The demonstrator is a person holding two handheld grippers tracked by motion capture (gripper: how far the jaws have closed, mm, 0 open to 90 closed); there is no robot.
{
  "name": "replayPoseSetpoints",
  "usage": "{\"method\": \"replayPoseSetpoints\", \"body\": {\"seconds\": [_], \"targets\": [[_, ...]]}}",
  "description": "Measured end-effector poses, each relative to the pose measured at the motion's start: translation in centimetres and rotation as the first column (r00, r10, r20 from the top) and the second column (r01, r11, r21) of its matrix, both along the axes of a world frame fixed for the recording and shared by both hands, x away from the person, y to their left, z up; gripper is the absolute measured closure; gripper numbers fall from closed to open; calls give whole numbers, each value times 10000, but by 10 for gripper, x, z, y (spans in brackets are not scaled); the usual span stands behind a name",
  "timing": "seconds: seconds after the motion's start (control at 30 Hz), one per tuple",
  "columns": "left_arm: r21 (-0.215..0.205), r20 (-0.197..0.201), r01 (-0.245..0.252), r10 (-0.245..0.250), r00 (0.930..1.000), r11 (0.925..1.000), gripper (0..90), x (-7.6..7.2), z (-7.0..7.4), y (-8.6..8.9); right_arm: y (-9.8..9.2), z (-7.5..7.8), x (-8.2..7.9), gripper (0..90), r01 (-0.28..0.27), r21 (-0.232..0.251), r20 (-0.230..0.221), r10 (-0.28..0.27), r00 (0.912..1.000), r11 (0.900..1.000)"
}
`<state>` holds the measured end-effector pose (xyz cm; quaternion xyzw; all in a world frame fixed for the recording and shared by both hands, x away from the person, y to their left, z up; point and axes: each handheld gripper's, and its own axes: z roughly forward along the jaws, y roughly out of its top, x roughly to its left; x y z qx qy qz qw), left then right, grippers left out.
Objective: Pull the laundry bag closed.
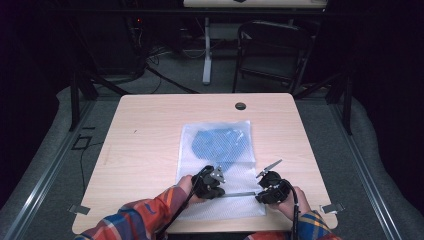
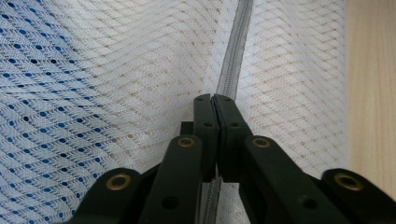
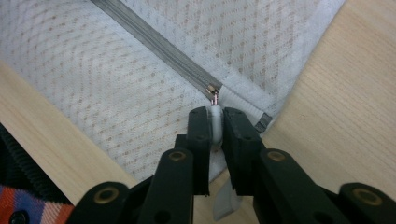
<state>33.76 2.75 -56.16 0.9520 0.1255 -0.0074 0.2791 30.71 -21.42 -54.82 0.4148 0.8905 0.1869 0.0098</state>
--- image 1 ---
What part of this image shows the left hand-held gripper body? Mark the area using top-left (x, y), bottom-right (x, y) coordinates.
top-left (192, 164), bottom-right (227, 200)

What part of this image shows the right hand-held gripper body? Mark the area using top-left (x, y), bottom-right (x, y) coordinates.
top-left (255, 159), bottom-right (293, 205)

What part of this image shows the white mesh laundry bag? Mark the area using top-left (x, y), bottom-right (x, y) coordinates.
top-left (174, 119), bottom-right (267, 222)

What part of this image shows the person's left hand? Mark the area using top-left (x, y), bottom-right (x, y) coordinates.
top-left (175, 174), bottom-right (208, 205)

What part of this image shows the person's right hand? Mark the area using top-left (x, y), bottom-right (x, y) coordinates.
top-left (268, 185), bottom-right (312, 222)

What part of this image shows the blue cloth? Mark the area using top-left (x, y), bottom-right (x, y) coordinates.
top-left (191, 127), bottom-right (251, 173)

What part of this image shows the black metal stand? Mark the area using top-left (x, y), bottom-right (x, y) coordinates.
top-left (293, 71), bottom-right (354, 136)
top-left (68, 64), bottom-right (132, 133)

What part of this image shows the white table leg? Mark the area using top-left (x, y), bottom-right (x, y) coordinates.
top-left (202, 17), bottom-right (213, 86)

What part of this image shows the metal table clip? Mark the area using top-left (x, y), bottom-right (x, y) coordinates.
top-left (67, 204), bottom-right (91, 216)

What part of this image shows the black folding chair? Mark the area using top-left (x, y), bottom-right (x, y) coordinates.
top-left (232, 20), bottom-right (315, 95)

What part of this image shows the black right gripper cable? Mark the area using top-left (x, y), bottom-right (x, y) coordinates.
top-left (282, 179), bottom-right (300, 240)

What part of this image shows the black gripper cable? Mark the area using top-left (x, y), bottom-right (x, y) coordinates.
top-left (282, 179), bottom-right (300, 240)
top-left (155, 165), bottom-right (212, 240)

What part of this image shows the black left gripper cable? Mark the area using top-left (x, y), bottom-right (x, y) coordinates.
top-left (155, 165), bottom-right (212, 240)

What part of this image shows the aluminium floor rail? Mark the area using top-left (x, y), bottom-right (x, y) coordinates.
top-left (0, 99), bottom-right (98, 240)
top-left (328, 99), bottom-right (405, 240)

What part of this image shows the black floor cable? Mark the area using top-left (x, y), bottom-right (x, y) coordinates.
top-left (145, 63), bottom-right (201, 95)

